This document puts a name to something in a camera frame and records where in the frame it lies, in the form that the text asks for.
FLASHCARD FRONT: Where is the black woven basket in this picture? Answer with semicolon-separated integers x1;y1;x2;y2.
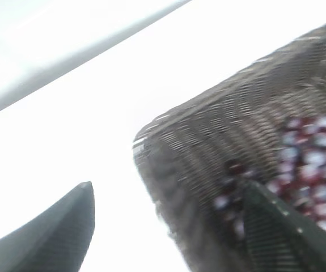
133;25;326;271

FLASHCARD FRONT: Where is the purple grape bunch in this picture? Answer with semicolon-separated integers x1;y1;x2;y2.
211;116;326;239

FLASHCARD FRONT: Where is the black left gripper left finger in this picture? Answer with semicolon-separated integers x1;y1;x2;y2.
0;181;95;272

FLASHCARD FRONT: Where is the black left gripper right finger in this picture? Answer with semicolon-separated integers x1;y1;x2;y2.
243;181;326;271

